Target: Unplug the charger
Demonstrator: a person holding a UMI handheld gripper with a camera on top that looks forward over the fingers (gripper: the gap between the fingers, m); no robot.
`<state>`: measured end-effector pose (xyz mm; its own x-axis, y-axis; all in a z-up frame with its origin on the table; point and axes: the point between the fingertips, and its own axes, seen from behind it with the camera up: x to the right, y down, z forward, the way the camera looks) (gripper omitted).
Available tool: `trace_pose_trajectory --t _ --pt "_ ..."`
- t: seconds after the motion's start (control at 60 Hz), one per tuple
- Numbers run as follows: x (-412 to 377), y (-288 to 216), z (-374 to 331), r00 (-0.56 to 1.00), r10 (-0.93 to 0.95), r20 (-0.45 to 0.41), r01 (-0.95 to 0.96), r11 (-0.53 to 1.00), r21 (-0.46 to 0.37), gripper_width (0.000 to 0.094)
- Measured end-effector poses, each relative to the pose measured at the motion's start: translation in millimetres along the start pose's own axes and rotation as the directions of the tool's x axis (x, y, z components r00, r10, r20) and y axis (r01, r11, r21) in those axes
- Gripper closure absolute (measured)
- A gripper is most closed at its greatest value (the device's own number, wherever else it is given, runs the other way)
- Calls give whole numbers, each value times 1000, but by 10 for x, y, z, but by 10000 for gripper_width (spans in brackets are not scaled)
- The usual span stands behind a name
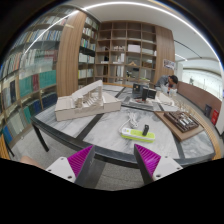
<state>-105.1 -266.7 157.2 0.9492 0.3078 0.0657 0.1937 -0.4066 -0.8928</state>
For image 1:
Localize dark model on wooden board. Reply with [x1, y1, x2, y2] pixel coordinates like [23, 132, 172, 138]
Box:
[155, 111, 204, 141]

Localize black framed marble table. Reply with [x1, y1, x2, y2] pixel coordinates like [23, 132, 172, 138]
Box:
[32, 81, 215, 166]

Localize person in grey shirt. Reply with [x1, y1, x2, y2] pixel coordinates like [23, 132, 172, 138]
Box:
[154, 75, 178, 92]

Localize wooden cubby shelving unit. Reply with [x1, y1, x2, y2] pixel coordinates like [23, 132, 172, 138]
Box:
[77, 14, 176, 88]

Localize glass fronted bookcase with books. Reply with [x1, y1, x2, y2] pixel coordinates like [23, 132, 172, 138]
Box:
[0, 5, 78, 159]

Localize large white architectural model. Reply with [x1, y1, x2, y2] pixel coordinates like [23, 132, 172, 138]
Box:
[55, 80, 121, 121]

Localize white power strip cable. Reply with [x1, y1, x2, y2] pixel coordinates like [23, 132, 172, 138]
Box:
[118, 111, 139, 134]

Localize red fire extinguisher box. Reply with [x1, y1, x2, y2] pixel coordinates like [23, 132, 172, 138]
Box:
[211, 109, 219, 125]

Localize small white model far right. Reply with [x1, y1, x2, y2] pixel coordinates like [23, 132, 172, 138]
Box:
[156, 91, 174, 106]

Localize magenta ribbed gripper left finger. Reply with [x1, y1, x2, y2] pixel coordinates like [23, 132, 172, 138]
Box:
[47, 145, 95, 187]

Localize black charger plug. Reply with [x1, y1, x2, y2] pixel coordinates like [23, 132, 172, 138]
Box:
[142, 125, 149, 136]

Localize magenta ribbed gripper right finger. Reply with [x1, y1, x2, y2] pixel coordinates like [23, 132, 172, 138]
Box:
[134, 144, 182, 185]

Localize green white power strip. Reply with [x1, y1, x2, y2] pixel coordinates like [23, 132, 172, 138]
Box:
[121, 128, 155, 142]

